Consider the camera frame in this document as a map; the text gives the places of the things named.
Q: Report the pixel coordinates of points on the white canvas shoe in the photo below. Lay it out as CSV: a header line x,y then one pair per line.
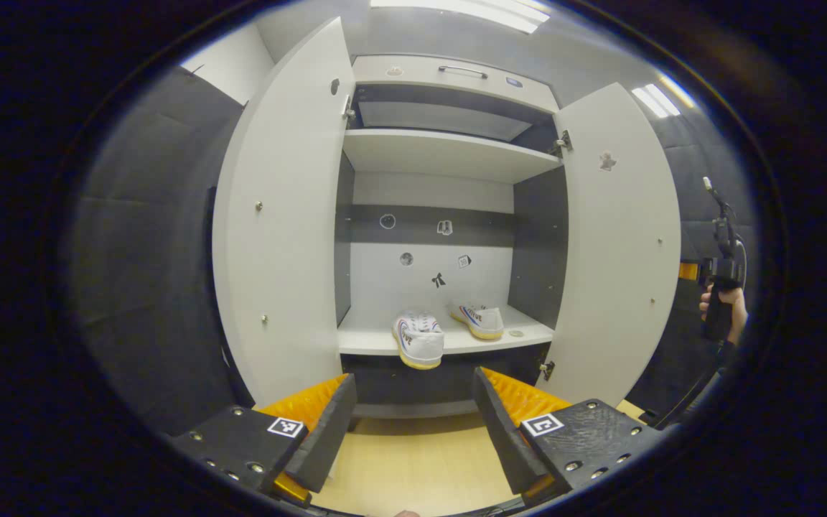
x,y
421,341
478,321

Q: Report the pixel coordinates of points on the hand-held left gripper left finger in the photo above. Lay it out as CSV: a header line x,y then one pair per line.
x,y
327,431

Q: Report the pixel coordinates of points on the black backdrop cloth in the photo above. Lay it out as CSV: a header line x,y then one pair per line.
x,y
148,251

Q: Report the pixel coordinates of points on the grey cabinet drawer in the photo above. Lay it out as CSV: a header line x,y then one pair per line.
x,y
421,72

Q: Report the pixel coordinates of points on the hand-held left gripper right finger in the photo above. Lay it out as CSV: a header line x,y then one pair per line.
x,y
503,431

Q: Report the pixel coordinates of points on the grey shoe cabinet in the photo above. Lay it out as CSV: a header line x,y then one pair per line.
x,y
449,154

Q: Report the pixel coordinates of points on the ceiling light panel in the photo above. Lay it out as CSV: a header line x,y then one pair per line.
x,y
661,97

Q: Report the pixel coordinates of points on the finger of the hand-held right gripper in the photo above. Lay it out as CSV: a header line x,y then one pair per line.
x,y
689,271

